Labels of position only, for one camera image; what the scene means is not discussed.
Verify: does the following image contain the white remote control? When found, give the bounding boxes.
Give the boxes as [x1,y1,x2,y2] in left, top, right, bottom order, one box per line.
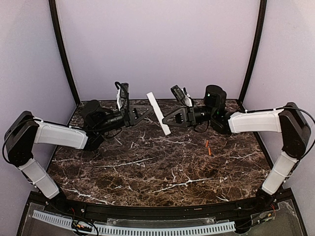
[146,92,171,136]

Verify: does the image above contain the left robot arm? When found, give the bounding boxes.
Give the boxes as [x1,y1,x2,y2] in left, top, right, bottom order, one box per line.
[2,100,153,199]

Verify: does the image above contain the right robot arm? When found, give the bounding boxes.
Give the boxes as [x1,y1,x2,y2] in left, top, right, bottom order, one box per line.
[162,85,311,196]

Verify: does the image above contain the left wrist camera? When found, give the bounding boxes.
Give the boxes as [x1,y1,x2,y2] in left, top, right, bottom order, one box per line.
[115,82,129,111]

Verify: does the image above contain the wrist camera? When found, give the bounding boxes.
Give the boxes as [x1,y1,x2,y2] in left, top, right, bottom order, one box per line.
[115,82,129,111]
[170,85,194,107]

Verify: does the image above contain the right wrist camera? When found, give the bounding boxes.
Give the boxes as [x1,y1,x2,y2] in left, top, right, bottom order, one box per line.
[170,85,194,107]

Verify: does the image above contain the black front rail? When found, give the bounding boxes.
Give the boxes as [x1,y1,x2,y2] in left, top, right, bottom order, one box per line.
[42,198,270,221]

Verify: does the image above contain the white slotted cable duct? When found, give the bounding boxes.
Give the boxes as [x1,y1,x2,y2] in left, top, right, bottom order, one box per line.
[32,210,236,236]

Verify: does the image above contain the left black frame post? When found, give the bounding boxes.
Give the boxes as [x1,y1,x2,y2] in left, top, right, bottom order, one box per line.
[48,0,81,106]

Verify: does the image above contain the black frame post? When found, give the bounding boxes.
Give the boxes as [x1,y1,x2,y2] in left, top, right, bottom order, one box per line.
[238,0,267,104]
[48,0,81,106]

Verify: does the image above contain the right black frame post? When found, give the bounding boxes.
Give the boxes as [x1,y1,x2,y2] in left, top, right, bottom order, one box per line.
[238,0,267,104]

